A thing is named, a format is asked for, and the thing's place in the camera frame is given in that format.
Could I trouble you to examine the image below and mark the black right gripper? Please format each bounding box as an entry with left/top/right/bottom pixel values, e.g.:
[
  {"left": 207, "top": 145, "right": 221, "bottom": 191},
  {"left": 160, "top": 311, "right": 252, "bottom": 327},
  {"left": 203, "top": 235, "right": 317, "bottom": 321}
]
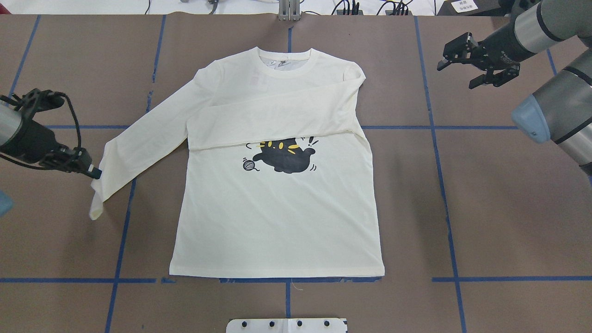
[{"left": 437, "top": 23, "right": 524, "bottom": 89}]

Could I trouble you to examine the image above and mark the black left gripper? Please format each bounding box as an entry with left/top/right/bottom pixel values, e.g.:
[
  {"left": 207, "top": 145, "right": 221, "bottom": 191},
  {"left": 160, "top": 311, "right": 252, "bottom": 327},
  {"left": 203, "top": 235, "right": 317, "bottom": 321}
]
[{"left": 0, "top": 89, "right": 102, "bottom": 179}]

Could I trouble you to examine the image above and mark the white long-sleeve cat shirt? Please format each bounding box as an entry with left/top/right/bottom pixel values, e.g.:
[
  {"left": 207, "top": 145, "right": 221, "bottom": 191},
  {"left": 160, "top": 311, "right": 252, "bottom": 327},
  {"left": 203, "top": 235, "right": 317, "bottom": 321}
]
[{"left": 89, "top": 47, "right": 385, "bottom": 278}]

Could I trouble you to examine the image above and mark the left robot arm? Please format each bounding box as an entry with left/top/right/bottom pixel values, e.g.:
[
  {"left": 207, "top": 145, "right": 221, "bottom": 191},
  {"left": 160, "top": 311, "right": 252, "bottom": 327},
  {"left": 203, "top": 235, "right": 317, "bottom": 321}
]
[{"left": 0, "top": 88, "right": 102, "bottom": 179}]

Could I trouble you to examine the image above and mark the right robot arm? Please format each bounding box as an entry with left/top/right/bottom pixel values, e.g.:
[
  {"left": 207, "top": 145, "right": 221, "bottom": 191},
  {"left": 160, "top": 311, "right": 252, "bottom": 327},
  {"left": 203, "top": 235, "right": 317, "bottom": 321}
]
[{"left": 437, "top": 0, "right": 592, "bottom": 177}]

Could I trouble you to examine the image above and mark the black box with label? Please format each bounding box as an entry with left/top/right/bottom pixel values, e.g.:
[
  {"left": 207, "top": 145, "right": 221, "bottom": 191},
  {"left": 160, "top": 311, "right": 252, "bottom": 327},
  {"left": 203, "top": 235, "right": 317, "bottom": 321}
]
[{"left": 436, "top": 0, "right": 515, "bottom": 17}]

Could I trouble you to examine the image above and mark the aluminium frame post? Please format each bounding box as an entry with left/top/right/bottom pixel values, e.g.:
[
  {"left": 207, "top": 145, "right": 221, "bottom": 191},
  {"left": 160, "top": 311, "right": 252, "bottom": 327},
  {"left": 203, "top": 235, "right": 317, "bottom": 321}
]
[{"left": 278, "top": 0, "right": 302, "bottom": 21}]

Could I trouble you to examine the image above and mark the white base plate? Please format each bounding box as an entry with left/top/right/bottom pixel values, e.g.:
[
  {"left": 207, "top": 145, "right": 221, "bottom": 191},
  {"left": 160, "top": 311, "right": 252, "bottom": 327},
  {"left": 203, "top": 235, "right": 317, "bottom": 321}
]
[{"left": 226, "top": 318, "right": 348, "bottom": 333}]

